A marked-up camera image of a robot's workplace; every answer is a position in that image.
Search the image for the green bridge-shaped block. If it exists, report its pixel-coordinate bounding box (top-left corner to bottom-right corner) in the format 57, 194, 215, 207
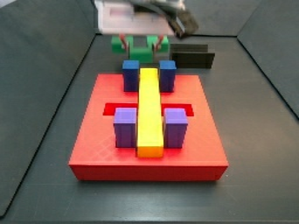
111, 35, 169, 63

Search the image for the black angled fixture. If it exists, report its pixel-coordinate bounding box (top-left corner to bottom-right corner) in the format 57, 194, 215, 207
169, 44, 215, 69

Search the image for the right purple block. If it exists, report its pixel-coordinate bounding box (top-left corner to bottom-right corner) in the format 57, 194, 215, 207
163, 108, 188, 149

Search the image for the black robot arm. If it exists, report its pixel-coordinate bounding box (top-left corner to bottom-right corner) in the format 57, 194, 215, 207
93, 0, 199, 52

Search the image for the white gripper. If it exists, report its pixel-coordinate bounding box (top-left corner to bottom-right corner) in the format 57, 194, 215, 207
93, 0, 173, 52

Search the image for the purple block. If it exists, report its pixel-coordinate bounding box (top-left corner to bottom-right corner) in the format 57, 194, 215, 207
163, 108, 188, 149
113, 108, 136, 148

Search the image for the left purple block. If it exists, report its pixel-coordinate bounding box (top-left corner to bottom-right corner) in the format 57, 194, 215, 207
113, 108, 136, 148

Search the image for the right dark blue block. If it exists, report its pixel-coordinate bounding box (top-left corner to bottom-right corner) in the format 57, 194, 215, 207
159, 60, 176, 93

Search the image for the left dark blue block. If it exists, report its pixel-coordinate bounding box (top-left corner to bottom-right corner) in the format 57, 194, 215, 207
123, 60, 139, 92

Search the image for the dark blue block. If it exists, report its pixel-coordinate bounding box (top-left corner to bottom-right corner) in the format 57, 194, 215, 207
159, 60, 176, 93
123, 60, 139, 92

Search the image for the yellow long bar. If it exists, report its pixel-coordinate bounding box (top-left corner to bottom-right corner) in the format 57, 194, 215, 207
136, 68, 164, 158

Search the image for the red base board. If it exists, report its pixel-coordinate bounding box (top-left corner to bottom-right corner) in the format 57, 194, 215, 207
68, 73, 229, 182

